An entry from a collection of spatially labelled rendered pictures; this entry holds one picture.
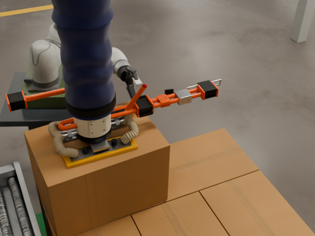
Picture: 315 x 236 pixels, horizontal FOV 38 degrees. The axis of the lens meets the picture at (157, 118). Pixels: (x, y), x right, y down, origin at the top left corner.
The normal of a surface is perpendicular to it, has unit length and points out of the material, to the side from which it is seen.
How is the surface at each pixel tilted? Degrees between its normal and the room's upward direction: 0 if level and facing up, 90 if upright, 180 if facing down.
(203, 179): 0
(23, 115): 0
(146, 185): 90
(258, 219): 0
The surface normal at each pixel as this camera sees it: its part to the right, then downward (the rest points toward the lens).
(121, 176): 0.46, 0.58
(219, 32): 0.02, -0.77
